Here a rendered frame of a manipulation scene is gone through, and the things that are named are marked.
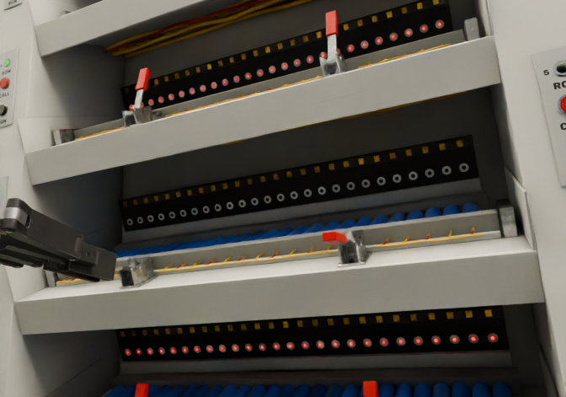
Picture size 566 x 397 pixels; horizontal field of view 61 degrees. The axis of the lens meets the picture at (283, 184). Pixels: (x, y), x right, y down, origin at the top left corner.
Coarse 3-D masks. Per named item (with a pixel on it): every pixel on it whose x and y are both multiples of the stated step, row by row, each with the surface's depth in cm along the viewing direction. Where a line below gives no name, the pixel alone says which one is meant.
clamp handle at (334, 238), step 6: (324, 234) 41; (330, 234) 41; (336, 234) 41; (342, 234) 43; (348, 234) 47; (324, 240) 41; (330, 240) 41; (336, 240) 41; (342, 240) 42; (348, 240) 45; (354, 240) 47
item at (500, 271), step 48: (384, 192) 62; (432, 192) 60; (96, 240) 76; (480, 240) 46; (528, 240) 42; (48, 288) 65; (96, 288) 59; (144, 288) 54; (192, 288) 52; (240, 288) 50; (288, 288) 48; (336, 288) 46; (384, 288) 44; (432, 288) 43; (480, 288) 41; (528, 288) 40
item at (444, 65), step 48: (432, 0) 64; (480, 0) 49; (288, 48) 72; (336, 48) 53; (384, 48) 67; (432, 48) 52; (480, 48) 45; (144, 96) 82; (192, 96) 78; (240, 96) 61; (288, 96) 52; (336, 96) 50; (384, 96) 49; (432, 96) 47; (48, 144) 70; (96, 144) 62; (144, 144) 60; (192, 144) 57
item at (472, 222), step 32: (384, 224) 50; (416, 224) 48; (448, 224) 47; (480, 224) 46; (128, 256) 63; (160, 256) 59; (192, 256) 58; (224, 256) 56; (256, 256) 55; (288, 256) 51
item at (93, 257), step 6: (78, 240) 45; (78, 246) 44; (84, 246) 47; (78, 252) 44; (84, 252) 47; (90, 252) 48; (96, 252) 49; (84, 258) 47; (90, 258) 48; (96, 258) 49; (84, 264) 48; (90, 264) 48; (96, 264) 49
